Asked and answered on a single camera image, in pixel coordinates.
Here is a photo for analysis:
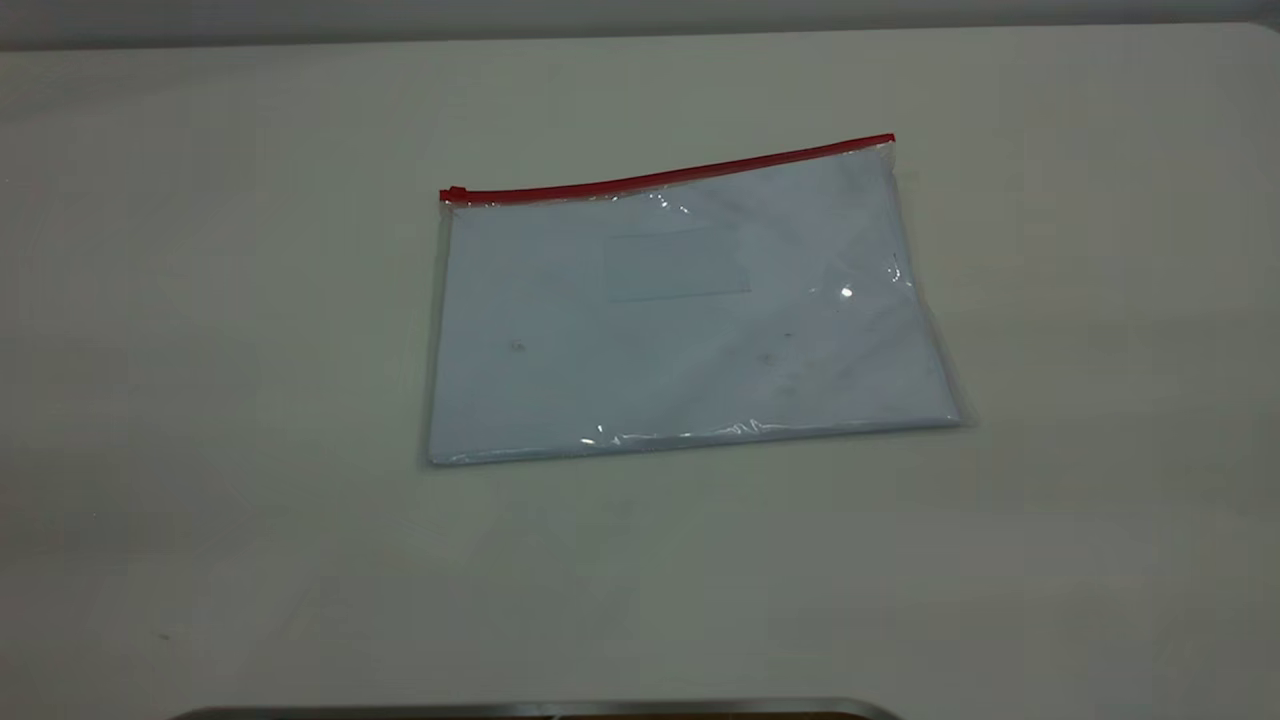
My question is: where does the clear red-zipper document bag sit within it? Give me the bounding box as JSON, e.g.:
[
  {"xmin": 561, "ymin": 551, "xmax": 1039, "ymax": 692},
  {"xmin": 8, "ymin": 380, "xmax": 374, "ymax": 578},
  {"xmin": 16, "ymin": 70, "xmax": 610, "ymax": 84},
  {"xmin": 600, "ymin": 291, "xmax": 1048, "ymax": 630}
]
[{"xmin": 425, "ymin": 132, "xmax": 969, "ymax": 468}]

